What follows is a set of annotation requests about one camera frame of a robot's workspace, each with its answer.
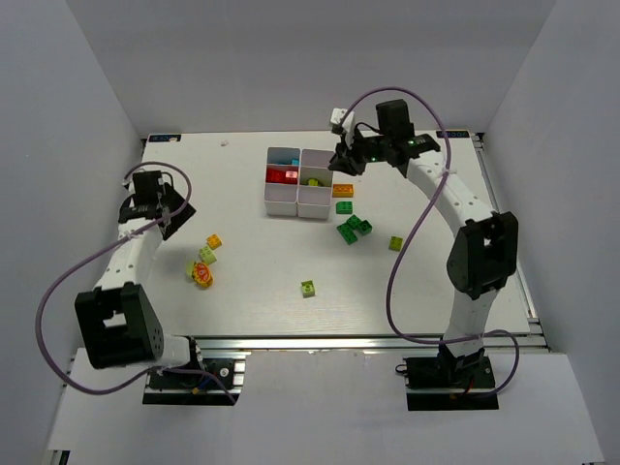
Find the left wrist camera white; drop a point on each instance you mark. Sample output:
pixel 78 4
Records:
pixel 127 183

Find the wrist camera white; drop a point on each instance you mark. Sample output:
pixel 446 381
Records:
pixel 342 121
pixel 127 183

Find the orange flat lego brick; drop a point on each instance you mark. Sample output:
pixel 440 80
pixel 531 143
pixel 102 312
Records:
pixel 343 190

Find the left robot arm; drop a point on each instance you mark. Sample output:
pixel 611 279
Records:
pixel 118 323

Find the pale green curved lego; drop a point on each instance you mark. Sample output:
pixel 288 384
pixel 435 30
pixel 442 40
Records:
pixel 189 269

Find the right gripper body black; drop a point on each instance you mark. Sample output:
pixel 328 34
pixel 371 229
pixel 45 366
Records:
pixel 351 158

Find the white right divided container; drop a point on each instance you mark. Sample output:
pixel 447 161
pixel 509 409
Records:
pixel 314 202

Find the lime lego brick left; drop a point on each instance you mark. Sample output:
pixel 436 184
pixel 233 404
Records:
pixel 207 255

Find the blue table label left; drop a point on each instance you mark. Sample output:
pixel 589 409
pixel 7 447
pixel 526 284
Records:
pixel 161 138

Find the yellow flower lego brick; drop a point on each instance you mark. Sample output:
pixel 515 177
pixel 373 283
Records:
pixel 202 275

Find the lime lego brick center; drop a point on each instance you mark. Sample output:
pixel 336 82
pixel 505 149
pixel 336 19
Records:
pixel 308 288

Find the green lego brick lower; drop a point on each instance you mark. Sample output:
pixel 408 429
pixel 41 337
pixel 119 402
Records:
pixel 347 233

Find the lime green small lego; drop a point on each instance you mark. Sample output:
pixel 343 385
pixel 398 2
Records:
pixel 395 243

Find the blue table label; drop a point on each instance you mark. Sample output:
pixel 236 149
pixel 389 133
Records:
pixel 454 134
pixel 161 138

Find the green L-shaped lego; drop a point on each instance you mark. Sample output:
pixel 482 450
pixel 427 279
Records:
pixel 358 225

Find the teal rounded lego brick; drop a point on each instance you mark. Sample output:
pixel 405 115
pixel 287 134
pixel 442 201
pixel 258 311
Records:
pixel 281 155

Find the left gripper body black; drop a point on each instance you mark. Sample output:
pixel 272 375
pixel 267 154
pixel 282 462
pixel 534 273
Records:
pixel 175 213

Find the blue table label right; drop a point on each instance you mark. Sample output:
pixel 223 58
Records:
pixel 454 134

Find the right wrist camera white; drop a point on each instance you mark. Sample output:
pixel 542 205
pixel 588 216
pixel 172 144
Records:
pixel 342 121

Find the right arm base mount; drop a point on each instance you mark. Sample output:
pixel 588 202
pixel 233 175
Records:
pixel 444 383

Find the lime lego brick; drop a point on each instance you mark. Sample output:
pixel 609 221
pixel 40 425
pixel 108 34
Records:
pixel 207 255
pixel 308 288

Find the red flower lego brick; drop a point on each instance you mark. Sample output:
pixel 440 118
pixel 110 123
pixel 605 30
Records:
pixel 291 176

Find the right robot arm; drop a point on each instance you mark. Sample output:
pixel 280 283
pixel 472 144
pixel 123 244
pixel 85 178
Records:
pixel 483 254

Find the aluminium rail front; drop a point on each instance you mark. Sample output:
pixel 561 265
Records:
pixel 308 343

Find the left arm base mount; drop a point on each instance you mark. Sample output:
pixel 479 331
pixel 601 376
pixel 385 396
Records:
pixel 219 382

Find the orange small lego brick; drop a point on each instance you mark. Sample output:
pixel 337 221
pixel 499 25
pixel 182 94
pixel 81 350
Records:
pixel 213 241

